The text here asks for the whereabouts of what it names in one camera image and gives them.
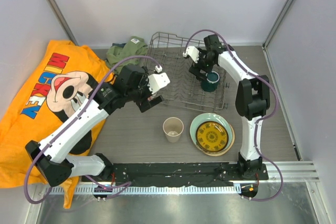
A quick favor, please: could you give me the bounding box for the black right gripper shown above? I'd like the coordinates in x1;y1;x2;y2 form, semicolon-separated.
188;48;215;81

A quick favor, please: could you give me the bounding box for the dark green mug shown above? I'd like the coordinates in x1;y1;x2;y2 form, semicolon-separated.
201;71;220;92

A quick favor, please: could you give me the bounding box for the beige paper cup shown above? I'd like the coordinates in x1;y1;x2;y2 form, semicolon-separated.
162;117;184;143

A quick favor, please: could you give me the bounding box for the yellow patterned small plate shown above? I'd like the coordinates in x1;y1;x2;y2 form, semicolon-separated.
195;121;229;153

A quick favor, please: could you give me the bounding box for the cream bird painted plate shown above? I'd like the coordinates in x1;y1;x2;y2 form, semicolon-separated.
194;129;235;157

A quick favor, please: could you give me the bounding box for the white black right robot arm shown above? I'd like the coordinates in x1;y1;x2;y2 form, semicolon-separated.
183;35;270;179

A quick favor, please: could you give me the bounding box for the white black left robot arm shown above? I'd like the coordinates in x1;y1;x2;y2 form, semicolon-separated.
25;64;170;187

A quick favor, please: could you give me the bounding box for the green crumpled cloth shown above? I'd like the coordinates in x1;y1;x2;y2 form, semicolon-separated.
105;36;148;69

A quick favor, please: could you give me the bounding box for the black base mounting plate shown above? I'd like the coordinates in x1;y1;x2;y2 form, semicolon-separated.
80;161;269;186

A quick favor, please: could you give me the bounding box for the orange Mickey t-shirt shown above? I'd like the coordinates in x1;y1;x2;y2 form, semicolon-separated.
0;39;116;209

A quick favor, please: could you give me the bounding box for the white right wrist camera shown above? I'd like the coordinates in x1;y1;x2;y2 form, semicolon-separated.
183;46;200;63

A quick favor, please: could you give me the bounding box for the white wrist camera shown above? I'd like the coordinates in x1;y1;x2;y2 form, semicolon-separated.
148;65;170;94
183;46;200;63

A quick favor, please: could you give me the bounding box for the grey wire dish rack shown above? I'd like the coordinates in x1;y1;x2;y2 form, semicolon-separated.
147;31;229;112

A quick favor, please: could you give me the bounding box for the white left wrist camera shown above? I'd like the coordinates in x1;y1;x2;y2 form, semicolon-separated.
148;65;170;94

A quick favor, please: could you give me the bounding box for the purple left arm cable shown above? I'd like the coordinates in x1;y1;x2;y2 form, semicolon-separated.
24;55;163;206

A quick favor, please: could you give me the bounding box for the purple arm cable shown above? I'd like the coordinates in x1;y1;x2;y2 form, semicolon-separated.
183;29;284;202
24;55;163;206

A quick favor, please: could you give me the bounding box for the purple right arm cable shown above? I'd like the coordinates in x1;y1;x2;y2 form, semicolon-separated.
183;29;284;202

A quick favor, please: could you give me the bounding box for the white slotted cable duct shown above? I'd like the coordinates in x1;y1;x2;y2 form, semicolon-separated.
41;185;242;195

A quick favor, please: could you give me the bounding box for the right aluminium frame post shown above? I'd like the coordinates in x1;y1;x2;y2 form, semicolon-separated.
263;0;295;49

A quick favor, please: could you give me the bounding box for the grey aluminium frame post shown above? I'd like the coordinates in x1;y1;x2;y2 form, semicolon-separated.
46;0;78;45

